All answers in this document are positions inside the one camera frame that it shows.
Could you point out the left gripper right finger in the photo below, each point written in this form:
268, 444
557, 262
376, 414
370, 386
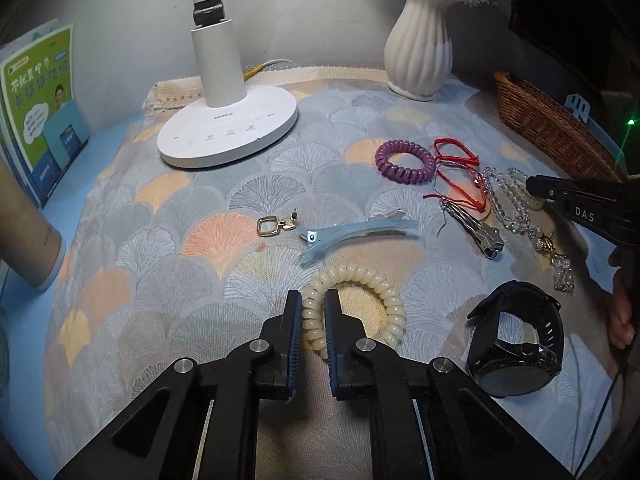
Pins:
348, 378

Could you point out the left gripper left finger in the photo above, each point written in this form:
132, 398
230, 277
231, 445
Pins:
278, 375

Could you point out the light blue hair clip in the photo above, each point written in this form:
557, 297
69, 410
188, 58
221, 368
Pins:
321, 240

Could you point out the person's right hand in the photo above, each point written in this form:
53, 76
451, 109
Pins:
620, 331

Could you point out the brown wicker basket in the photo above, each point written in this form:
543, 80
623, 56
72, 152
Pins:
542, 121

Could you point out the silver hair clip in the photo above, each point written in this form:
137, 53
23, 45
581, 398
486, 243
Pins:
487, 239

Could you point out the gold square earring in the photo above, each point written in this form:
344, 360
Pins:
273, 225

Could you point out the black wrist watch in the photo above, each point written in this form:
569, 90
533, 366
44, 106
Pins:
517, 345

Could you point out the patterned fan-motif table cloth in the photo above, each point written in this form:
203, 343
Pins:
167, 263

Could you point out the white ribbed ceramic vase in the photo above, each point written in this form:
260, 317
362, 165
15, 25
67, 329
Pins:
418, 53

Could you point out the white desk lamp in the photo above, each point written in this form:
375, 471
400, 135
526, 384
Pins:
232, 120

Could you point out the beige cylindrical tube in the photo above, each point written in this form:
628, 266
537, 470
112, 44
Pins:
30, 245

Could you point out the green cover book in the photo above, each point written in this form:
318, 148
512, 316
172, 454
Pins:
42, 130

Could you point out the white metal bracket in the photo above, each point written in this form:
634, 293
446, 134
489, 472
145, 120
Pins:
578, 107

